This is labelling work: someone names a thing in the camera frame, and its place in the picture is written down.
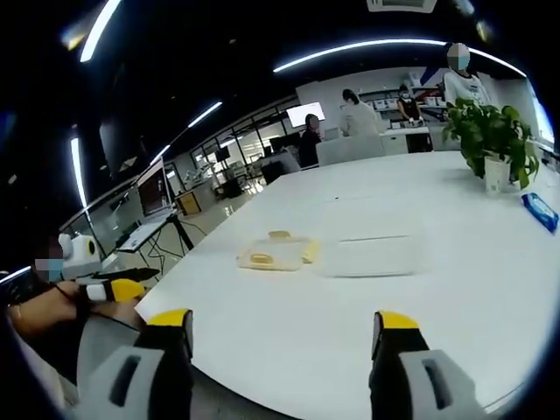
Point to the blue wet wipes pack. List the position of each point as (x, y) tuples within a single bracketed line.
[(541, 212)]

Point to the green leafy plant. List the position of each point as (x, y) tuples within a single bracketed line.
[(485, 131)]

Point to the white plant pot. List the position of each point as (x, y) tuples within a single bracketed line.
[(497, 175)]

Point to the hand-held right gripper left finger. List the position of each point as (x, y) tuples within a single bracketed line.
[(131, 385)]

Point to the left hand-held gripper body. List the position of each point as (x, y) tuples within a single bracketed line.
[(79, 256)]

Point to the clear plastic tray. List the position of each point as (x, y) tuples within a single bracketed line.
[(369, 257)]

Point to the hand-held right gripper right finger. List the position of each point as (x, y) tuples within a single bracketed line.
[(415, 385)]

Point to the ceiling air vent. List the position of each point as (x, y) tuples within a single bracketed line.
[(402, 5)]

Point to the white wall screen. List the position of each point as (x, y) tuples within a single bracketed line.
[(302, 114)]

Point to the long ceiling light strip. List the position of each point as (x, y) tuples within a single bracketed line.
[(372, 46)]

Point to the white folding stand table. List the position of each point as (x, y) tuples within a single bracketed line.
[(144, 229)]

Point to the black monitor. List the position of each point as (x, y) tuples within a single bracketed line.
[(223, 153)]

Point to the yellow cardboard box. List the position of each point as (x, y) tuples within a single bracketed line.
[(187, 203)]

